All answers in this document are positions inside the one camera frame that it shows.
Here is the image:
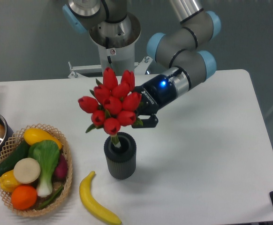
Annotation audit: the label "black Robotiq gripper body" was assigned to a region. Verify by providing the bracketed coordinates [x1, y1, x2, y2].
[134, 74, 178, 115]

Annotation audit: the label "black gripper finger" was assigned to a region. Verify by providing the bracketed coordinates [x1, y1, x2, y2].
[131, 114, 159, 128]

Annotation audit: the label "red tulip bouquet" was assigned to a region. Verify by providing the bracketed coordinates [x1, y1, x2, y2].
[78, 67, 142, 149]

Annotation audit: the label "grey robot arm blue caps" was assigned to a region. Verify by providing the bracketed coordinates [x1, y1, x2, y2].
[62, 0, 221, 128]

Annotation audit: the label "dark grey ribbed vase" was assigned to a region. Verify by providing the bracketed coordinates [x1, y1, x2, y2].
[104, 132, 137, 180]

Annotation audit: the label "yellow toy banana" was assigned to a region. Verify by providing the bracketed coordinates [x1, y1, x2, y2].
[79, 171, 122, 225]

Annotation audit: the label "purple sweet potato toy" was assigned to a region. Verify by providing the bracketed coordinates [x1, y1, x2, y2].
[53, 154, 68, 180]

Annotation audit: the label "green bok choy toy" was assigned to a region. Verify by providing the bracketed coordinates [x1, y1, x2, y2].
[28, 140, 60, 197]

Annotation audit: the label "yellow squash toy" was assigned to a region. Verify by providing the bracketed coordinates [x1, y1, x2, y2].
[23, 128, 62, 150]

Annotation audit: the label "green bean pod toy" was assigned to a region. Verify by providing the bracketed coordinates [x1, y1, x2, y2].
[36, 186, 64, 210]

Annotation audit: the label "green cucumber toy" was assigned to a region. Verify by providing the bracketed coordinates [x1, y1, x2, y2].
[0, 140, 30, 176]

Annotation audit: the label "orange toy fruit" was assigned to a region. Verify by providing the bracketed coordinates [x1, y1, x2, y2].
[11, 185, 38, 210]

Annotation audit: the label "yellow bell pepper toy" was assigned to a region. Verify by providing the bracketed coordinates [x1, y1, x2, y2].
[0, 170, 21, 193]

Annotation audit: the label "woven wicker basket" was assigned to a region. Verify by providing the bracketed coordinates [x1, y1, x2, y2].
[0, 124, 73, 217]

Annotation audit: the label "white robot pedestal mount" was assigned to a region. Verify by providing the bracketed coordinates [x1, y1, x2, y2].
[68, 35, 156, 79]

